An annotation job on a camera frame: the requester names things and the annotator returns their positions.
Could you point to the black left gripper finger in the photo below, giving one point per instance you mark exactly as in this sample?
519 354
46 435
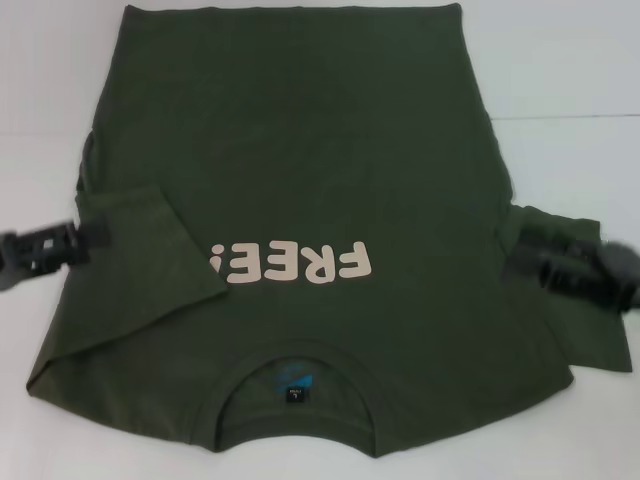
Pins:
65 247

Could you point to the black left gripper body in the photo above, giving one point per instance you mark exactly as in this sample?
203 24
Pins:
15 260

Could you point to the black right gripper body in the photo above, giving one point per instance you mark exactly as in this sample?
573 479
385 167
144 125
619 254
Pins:
622 280

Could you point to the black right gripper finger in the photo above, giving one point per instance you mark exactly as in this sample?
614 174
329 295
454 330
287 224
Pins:
555 245
550 277

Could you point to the dark green FREE t-shirt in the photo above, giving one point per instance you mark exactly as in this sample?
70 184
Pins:
300 150

